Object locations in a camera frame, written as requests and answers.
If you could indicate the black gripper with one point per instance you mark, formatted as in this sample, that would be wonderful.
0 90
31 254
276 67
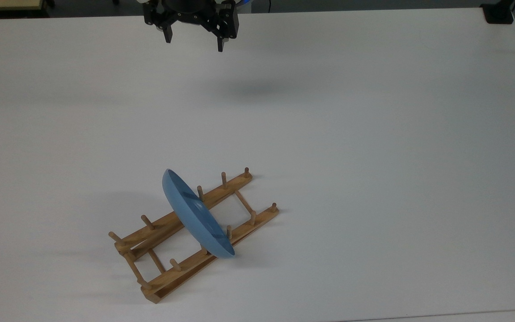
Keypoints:
189 10

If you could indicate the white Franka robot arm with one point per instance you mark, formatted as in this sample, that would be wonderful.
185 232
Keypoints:
245 2

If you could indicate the black pole with clamp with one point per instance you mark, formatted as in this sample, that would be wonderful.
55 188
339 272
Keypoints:
499 13

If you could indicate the wooden desk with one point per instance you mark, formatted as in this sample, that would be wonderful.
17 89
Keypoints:
2 5

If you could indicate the blue round plate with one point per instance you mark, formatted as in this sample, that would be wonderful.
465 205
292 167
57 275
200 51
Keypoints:
195 212

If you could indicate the wooden plate rack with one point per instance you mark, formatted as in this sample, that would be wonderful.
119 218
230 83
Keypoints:
181 268

